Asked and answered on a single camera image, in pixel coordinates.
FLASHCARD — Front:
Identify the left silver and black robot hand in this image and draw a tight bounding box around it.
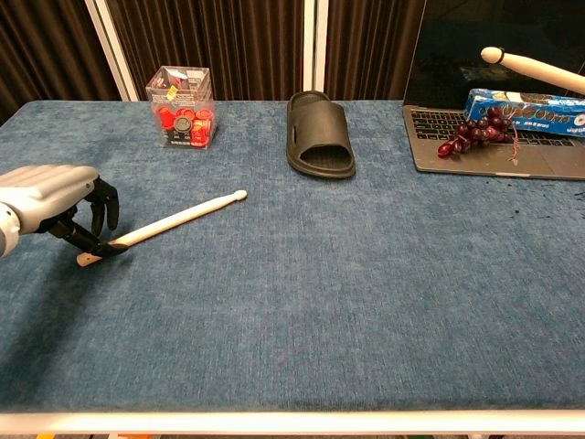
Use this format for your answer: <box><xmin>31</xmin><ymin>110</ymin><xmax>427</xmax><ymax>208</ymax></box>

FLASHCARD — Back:
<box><xmin>0</xmin><ymin>164</ymin><xmax>130</xmax><ymax>258</ymax></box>

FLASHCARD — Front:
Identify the plain white drumstick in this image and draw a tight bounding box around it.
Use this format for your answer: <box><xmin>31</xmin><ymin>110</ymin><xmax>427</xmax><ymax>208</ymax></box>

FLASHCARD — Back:
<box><xmin>76</xmin><ymin>189</ymin><xmax>249</xmax><ymax>268</ymax></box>

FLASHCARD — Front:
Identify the white drumstick with black ring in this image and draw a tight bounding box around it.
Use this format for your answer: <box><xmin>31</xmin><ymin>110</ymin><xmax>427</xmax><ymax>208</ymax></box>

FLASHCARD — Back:
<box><xmin>480</xmin><ymin>46</ymin><xmax>585</xmax><ymax>96</ymax></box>

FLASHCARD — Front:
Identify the clear box of red caps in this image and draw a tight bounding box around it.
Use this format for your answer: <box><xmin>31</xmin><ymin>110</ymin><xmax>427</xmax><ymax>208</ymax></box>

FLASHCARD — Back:
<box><xmin>144</xmin><ymin>65</ymin><xmax>218</xmax><ymax>150</ymax></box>

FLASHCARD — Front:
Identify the dark brown curtain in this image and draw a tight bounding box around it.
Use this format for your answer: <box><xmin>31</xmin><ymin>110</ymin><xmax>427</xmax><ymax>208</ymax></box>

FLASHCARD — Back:
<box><xmin>0</xmin><ymin>0</ymin><xmax>585</xmax><ymax>127</ymax></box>

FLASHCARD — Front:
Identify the blue fabric table cover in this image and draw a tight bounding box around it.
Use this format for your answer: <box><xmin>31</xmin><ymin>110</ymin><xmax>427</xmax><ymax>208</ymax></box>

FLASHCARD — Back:
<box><xmin>0</xmin><ymin>99</ymin><xmax>585</xmax><ymax>414</ymax></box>

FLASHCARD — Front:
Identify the black rubber slide sandal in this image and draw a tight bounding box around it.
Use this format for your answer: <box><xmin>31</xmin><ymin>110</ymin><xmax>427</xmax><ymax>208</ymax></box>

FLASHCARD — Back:
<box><xmin>285</xmin><ymin>90</ymin><xmax>356</xmax><ymax>179</ymax></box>

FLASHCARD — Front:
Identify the grey open laptop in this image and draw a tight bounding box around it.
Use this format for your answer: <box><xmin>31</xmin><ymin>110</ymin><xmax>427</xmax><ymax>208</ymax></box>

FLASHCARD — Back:
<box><xmin>402</xmin><ymin>0</ymin><xmax>585</xmax><ymax>182</ymax></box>

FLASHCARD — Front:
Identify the bunch of dark red grapes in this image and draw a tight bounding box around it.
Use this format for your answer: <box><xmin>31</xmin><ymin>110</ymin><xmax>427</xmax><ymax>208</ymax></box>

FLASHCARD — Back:
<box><xmin>437</xmin><ymin>106</ymin><xmax>522</xmax><ymax>164</ymax></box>

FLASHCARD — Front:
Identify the blue cookie package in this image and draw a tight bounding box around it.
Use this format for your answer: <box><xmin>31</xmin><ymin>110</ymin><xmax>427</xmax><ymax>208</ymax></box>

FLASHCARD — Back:
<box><xmin>463</xmin><ymin>88</ymin><xmax>585</xmax><ymax>139</ymax></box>

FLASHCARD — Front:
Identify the slanted white frame post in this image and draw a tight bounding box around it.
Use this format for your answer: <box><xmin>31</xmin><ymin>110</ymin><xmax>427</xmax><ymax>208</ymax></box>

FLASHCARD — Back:
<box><xmin>83</xmin><ymin>0</ymin><xmax>140</xmax><ymax>102</ymax></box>

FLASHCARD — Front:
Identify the upright white frame post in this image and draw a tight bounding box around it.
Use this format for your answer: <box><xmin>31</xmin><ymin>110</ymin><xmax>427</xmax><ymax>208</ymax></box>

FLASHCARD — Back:
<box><xmin>302</xmin><ymin>0</ymin><xmax>329</xmax><ymax>95</ymax></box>

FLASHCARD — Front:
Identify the white table edge rail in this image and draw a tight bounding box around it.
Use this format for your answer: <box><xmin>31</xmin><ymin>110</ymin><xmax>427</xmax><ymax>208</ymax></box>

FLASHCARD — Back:
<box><xmin>0</xmin><ymin>410</ymin><xmax>585</xmax><ymax>435</ymax></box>

